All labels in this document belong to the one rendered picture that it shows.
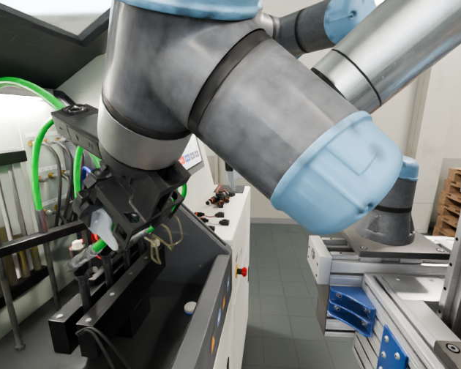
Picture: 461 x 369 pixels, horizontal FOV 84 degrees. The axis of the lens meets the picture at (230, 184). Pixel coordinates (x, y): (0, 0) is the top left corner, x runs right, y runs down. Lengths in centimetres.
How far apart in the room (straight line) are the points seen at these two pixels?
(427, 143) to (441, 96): 51
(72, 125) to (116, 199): 9
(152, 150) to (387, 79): 21
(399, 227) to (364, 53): 61
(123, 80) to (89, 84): 77
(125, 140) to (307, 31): 40
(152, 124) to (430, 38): 23
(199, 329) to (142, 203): 39
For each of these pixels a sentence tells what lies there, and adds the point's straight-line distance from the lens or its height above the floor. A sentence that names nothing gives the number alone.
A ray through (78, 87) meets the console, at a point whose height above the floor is 146.
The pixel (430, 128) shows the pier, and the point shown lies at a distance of 367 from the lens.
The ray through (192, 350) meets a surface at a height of 95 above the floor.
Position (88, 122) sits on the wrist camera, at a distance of 32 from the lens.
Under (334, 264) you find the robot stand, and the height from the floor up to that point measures 97.
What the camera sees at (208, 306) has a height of 95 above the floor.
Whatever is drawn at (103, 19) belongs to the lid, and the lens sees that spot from 85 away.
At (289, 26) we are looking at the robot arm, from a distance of 56.
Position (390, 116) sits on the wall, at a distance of 365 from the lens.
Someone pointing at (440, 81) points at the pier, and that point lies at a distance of 369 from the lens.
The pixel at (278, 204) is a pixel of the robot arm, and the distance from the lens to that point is 16.
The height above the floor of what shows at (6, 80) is 142.
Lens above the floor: 137
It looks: 15 degrees down
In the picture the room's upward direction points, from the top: straight up
